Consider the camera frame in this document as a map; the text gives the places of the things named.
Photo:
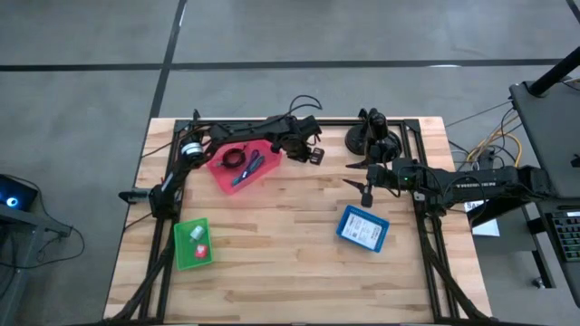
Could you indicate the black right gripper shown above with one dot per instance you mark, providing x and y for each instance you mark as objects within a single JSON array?
[{"x": 383, "y": 174}]

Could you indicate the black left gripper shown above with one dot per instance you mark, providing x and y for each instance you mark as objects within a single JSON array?
[{"x": 299, "y": 147}]

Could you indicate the pale USB wall charger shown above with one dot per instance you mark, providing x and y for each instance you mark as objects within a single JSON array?
[{"x": 197, "y": 232}]

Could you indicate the small red adapter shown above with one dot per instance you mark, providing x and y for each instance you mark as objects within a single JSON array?
[{"x": 201, "y": 251}]

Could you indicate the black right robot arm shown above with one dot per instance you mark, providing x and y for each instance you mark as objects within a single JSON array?
[{"x": 476, "y": 183}]

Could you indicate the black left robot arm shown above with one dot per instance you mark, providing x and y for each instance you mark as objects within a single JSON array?
[{"x": 244, "y": 131}]

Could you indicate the pink plastic bin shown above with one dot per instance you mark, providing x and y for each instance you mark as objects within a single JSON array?
[{"x": 265, "y": 169}]

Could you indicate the blue plastic bin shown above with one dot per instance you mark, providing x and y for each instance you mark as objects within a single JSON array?
[{"x": 384, "y": 226}]

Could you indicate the green plastic bin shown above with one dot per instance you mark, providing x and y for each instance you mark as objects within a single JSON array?
[{"x": 186, "y": 258}]

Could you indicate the white paper sheet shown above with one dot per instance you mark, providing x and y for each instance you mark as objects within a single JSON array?
[{"x": 487, "y": 228}]

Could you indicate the grey desk top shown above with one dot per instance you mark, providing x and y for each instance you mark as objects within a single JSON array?
[{"x": 548, "y": 136}]

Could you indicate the grey caster wheel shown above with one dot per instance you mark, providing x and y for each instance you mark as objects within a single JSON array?
[{"x": 538, "y": 283}]

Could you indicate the black keyboard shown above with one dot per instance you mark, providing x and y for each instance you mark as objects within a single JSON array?
[{"x": 568, "y": 235}]

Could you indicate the black pole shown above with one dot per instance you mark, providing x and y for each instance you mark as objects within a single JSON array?
[{"x": 555, "y": 72}]

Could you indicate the black equipment stand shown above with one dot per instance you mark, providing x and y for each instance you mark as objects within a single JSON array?
[{"x": 27, "y": 222}]

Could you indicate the black device with blue light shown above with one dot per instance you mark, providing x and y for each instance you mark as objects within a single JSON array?
[{"x": 18, "y": 192}]

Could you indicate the black aluminium table frame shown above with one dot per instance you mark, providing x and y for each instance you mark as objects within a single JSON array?
[{"x": 344, "y": 122}]

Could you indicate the black desk leg frame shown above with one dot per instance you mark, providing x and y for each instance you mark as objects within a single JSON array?
[{"x": 507, "y": 213}]

